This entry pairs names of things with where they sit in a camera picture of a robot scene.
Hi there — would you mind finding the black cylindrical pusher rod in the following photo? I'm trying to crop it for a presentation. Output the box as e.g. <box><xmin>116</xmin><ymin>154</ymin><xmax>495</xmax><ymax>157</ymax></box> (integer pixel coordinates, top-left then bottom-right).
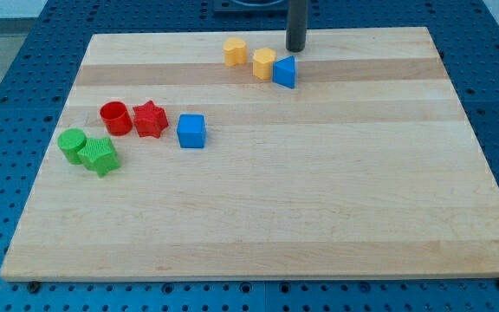
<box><xmin>285</xmin><ymin>0</ymin><xmax>308</xmax><ymax>53</ymax></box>

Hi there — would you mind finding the blue triangle block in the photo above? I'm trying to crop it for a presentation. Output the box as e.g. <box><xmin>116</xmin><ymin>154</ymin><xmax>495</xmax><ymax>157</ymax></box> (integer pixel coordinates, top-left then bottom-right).
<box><xmin>272</xmin><ymin>56</ymin><xmax>297</xmax><ymax>89</ymax></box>

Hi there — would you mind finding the blue cube block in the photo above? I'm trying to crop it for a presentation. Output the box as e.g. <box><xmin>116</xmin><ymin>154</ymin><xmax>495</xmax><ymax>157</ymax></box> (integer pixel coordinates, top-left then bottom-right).
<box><xmin>177</xmin><ymin>114</ymin><xmax>207</xmax><ymax>148</ymax></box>

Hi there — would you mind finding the yellow hexagon block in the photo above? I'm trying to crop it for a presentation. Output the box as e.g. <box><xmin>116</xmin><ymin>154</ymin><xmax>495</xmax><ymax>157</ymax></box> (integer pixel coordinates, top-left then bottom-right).
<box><xmin>252</xmin><ymin>48</ymin><xmax>276</xmax><ymax>80</ymax></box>

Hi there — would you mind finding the yellow heart block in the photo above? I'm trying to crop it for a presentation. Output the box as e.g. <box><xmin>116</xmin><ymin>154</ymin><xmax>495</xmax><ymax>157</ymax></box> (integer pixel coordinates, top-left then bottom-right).
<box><xmin>223</xmin><ymin>37</ymin><xmax>248</xmax><ymax>67</ymax></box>

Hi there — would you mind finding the wooden board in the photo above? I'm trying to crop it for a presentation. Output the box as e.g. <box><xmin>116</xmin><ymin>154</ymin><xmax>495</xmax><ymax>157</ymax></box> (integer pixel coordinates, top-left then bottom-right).
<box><xmin>0</xmin><ymin>27</ymin><xmax>499</xmax><ymax>283</ymax></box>

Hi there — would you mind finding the red star block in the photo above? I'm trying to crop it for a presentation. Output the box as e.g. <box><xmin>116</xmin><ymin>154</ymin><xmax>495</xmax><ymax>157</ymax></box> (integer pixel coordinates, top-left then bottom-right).
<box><xmin>133</xmin><ymin>101</ymin><xmax>169</xmax><ymax>139</ymax></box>

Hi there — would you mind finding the red cylinder block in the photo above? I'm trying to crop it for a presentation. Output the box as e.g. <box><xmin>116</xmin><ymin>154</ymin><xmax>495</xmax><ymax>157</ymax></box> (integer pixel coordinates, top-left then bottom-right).
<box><xmin>100</xmin><ymin>101</ymin><xmax>133</xmax><ymax>136</ymax></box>

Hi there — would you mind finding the green star block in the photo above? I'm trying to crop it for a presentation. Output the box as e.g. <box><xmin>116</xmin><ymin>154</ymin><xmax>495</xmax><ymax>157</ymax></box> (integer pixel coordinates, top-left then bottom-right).
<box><xmin>78</xmin><ymin>137</ymin><xmax>120</xmax><ymax>178</ymax></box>

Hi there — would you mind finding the green cylinder block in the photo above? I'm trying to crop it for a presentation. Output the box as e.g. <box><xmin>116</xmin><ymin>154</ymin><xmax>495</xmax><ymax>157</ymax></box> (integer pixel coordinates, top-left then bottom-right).
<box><xmin>57</xmin><ymin>128</ymin><xmax>87</xmax><ymax>165</ymax></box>

